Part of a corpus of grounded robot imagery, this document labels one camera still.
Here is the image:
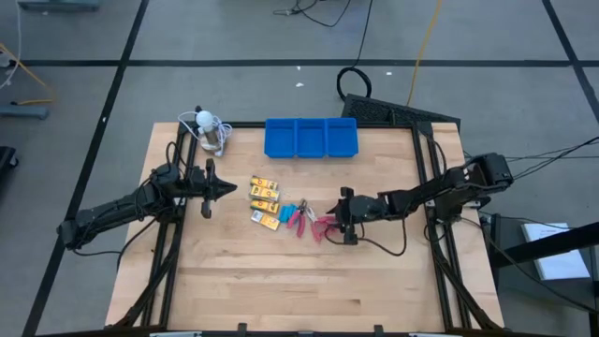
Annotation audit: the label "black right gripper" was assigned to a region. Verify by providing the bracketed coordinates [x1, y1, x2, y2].
[326, 185, 390, 246]

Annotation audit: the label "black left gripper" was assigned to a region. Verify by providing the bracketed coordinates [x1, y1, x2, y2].
[185, 157, 238, 220]

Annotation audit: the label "pink-handled pliers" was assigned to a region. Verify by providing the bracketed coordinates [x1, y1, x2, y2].
[306, 205, 338, 243]
[285, 198, 310, 239]

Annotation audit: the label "white bulb table lamp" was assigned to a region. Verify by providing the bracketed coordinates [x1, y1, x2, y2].
[195, 110, 221, 152]

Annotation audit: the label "black perforated panel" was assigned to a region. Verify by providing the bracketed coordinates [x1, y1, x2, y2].
[340, 93, 462, 130]

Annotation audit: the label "black side cart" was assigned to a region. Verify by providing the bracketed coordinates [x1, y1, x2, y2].
[481, 212, 599, 337]

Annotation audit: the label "grey metal stand foot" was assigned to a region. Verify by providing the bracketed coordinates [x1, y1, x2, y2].
[0, 105, 51, 121]

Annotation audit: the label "black floor object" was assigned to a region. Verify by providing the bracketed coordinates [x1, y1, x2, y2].
[0, 145, 20, 188]

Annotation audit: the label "white paper booklet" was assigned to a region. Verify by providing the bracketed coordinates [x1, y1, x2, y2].
[521, 222, 592, 281]

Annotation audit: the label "grey metal stand base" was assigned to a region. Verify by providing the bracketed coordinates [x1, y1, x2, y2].
[17, 0, 102, 13]

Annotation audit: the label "white lamp cable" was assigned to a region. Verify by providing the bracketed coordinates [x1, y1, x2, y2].
[177, 110, 234, 158]

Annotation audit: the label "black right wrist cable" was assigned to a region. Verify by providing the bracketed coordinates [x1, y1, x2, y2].
[325, 217, 408, 257]

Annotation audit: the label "black left base cable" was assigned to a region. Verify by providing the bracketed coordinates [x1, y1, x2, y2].
[115, 217, 160, 272]

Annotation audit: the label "black base cable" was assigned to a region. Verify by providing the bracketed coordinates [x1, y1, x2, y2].
[115, 217, 160, 272]
[460, 214, 599, 315]

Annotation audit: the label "black aluminium table frame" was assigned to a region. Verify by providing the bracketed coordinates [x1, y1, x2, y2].
[111, 120, 504, 337]

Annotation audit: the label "black coiled floor cable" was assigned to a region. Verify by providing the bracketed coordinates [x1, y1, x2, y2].
[335, 0, 375, 102]

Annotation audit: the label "yellow floor cable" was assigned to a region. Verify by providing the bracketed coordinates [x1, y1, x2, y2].
[405, 0, 444, 107]

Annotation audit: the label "thin black floor cable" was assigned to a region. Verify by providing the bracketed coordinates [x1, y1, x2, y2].
[272, 0, 352, 28]

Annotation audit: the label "black right base cable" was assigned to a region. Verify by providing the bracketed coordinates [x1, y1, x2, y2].
[460, 214, 599, 315]

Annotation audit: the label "orange-yellow floor cable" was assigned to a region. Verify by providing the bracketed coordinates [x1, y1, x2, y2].
[0, 42, 56, 107]

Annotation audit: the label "black right arm supply cables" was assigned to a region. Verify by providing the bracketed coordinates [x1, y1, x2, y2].
[507, 135, 599, 182]

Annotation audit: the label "white floor cable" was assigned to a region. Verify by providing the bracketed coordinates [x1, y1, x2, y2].
[0, 0, 23, 91]

